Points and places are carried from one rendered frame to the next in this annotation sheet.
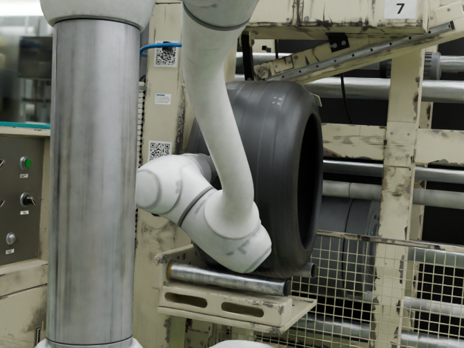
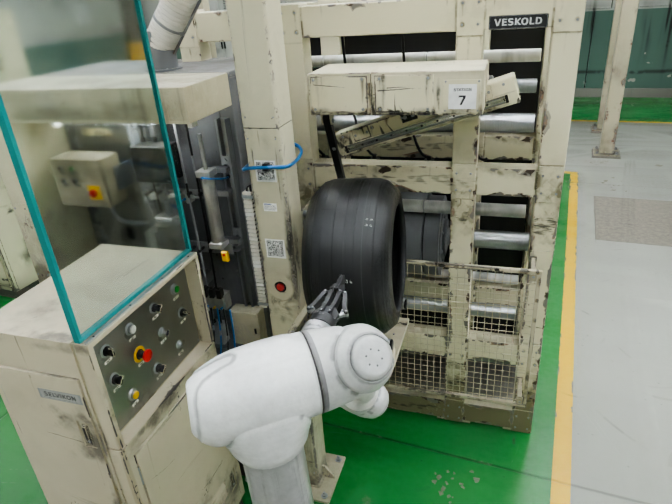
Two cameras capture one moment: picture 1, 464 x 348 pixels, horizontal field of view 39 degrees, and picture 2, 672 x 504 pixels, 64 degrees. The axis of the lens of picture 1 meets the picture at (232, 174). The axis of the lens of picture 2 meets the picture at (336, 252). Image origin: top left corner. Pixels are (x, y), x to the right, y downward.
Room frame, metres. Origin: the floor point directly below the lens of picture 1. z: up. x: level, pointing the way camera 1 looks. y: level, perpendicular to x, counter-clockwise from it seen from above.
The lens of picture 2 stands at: (0.13, 0.07, 2.05)
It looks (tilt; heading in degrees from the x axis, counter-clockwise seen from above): 26 degrees down; 358
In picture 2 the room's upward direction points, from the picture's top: 4 degrees counter-clockwise
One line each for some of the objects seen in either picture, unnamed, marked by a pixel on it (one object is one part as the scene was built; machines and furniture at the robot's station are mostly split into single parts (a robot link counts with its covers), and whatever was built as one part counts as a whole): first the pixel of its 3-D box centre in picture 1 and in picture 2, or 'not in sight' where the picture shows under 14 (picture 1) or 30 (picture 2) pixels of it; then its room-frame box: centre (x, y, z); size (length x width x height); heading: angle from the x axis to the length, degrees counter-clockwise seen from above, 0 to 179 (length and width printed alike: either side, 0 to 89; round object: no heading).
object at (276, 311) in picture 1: (224, 302); not in sight; (1.74, 0.00, 0.84); 0.36 x 0.09 x 0.06; 68
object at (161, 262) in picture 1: (188, 262); (311, 313); (1.93, 0.11, 0.90); 0.40 x 0.03 x 0.10; 158
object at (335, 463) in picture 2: not in sight; (310, 471); (1.94, 0.19, 0.02); 0.27 x 0.27 x 0.04; 68
